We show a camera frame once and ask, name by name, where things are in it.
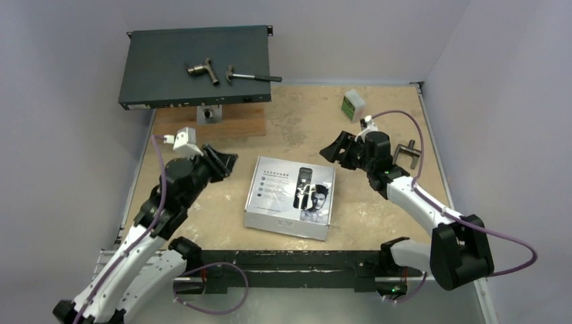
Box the metal pipe tee fitting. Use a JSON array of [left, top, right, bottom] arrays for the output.
[[185, 57, 220, 86]]

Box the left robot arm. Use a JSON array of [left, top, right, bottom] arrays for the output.
[[53, 144, 238, 323]]

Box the small claw hammer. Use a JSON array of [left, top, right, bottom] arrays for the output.
[[225, 65, 283, 84]]

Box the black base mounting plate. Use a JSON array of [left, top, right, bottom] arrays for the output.
[[169, 249, 423, 296]]

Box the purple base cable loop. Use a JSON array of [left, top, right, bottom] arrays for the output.
[[173, 262, 249, 315]]

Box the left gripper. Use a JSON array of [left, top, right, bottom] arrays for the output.
[[182, 143, 238, 207]]

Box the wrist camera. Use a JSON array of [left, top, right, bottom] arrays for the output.
[[354, 115, 378, 142], [163, 127, 204, 158]]

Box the dark rack-mount equipment case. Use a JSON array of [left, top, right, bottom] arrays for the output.
[[118, 25, 273, 110]]

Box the white hair clipper kit box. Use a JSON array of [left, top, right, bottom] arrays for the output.
[[244, 156, 336, 241]]

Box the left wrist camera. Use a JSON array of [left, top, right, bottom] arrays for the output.
[[163, 127, 204, 158]]

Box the white foam block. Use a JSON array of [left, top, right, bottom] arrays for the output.
[[341, 89, 366, 124]]

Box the wooden board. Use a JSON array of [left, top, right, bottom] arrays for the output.
[[152, 103, 266, 142]]

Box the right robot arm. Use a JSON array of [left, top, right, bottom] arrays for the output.
[[319, 131, 494, 291]]

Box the metal clamp tool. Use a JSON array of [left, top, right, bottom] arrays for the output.
[[393, 139, 422, 169]]

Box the small metal bracket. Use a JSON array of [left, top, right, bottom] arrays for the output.
[[196, 105, 223, 125]]

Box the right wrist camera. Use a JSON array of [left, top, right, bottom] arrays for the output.
[[354, 115, 378, 142]]

